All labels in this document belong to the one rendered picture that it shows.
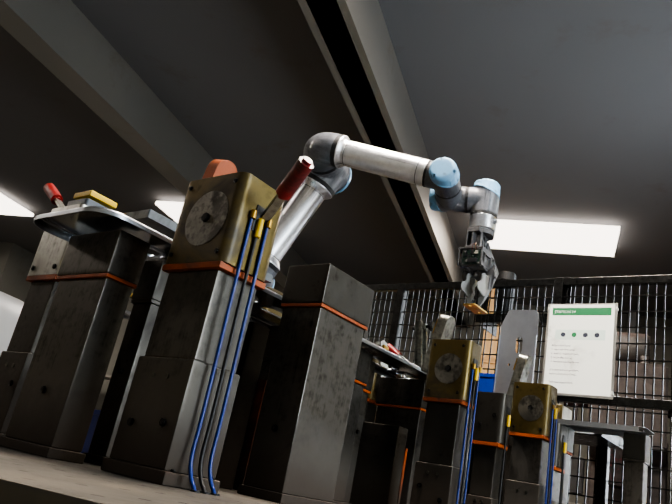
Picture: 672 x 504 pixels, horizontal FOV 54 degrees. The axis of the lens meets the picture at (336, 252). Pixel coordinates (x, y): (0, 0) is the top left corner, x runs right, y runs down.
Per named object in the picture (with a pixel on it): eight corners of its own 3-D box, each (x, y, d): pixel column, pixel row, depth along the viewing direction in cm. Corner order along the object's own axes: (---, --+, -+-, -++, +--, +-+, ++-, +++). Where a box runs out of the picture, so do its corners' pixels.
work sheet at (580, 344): (612, 399, 201) (617, 303, 211) (540, 394, 214) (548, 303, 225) (614, 400, 202) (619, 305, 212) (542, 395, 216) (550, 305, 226)
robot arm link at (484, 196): (472, 188, 193) (502, 190, 191) (467, 222, 190) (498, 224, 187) (470, 175, 186) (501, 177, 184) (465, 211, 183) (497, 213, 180)
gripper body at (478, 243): (455, 267, 178) (461, 226, 182) (469, 278, 184) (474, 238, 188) (481, 266, 173) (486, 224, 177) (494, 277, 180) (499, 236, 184)
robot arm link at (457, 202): (429, 173, 186) (468, 175, 183) (434, 191, 196) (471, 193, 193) (425, 198, 183) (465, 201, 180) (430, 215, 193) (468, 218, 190)
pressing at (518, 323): (528, 425, 184) (538, 309, 196) (489, 421, 191) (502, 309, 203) (529, 425, 185) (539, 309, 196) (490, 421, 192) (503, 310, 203)
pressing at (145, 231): (113, 205, 78) (117, 193, 78) (18, 221, 91) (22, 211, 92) (538, 427, 177) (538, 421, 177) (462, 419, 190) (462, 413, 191)
